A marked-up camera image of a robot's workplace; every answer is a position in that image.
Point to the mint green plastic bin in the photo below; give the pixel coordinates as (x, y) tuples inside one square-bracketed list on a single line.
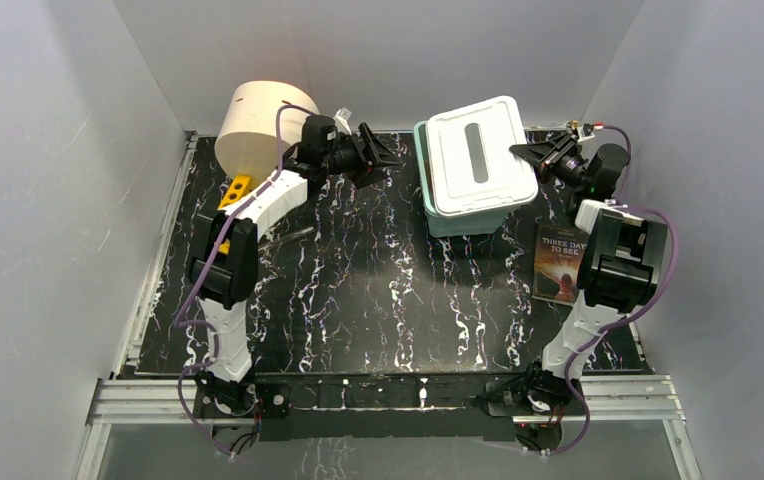
[(480, 223)]

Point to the clear glass test tube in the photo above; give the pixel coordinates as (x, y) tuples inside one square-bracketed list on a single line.
[(285, 239)]

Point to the brown paperback book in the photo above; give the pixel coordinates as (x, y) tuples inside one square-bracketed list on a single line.
[(557, 259)]

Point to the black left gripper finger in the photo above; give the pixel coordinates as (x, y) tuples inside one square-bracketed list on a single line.
[(375, 154), (367, 175)]

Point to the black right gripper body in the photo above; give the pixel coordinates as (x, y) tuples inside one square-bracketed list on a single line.
[(569, 169)]

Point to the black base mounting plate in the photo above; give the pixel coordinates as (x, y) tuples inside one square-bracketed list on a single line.
[(493, 406)]

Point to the white rectangular bin lid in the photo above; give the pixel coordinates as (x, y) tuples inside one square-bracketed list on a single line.
[(472, 167)]

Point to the aluminium frame rail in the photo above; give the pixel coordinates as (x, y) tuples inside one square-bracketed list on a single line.
[(156, 402)]

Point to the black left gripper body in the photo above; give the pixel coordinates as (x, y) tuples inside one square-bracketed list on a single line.
[(362, 157)]

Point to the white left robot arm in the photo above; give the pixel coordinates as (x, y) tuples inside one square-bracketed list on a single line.
[(224, 255)]

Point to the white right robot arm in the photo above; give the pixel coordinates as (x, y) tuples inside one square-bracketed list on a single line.
[(621, 266)]

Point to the yellow test tube rack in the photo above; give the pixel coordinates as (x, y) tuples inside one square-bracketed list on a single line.
[(239, 187)]

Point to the beige cylindrical container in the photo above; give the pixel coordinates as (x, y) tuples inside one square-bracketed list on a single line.
[(251, 136)]

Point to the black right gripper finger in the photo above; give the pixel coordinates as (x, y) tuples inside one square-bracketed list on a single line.
[(560, 149), (536, 155)]

